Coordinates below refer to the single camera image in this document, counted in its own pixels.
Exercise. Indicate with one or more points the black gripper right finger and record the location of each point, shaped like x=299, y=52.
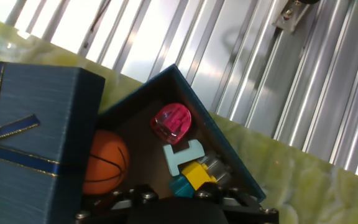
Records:
x=204, y=193

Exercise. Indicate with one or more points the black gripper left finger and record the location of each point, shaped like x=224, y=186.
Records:
x=141, y=194

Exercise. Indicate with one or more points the dark blue gift box base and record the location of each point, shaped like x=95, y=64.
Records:
x=141, y=124

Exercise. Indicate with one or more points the dark blue ribboned box lid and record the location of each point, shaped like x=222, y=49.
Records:
x=42, y=124

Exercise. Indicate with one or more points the yellow teal clear brick stack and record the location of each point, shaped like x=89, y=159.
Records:
x=197, y=174

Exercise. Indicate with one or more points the light blue number one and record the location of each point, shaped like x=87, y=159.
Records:
x=182, y=154

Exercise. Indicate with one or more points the orange toy basketball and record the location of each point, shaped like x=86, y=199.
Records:
x=107, y=161

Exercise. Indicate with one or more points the pink translucent plastic toy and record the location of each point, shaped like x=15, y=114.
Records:
x=171, y=123

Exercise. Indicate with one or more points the green marble pattern mat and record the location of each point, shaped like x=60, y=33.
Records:
x=306, y=193

